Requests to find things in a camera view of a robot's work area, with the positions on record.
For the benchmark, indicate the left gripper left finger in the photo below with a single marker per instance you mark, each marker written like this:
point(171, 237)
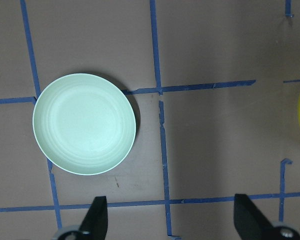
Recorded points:
point(94, 226)

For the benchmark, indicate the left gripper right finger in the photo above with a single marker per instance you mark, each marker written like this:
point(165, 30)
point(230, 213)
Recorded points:
point(251, 224)

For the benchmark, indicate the light green plate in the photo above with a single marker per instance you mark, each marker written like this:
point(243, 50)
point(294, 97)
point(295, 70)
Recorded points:
point(84, 124)

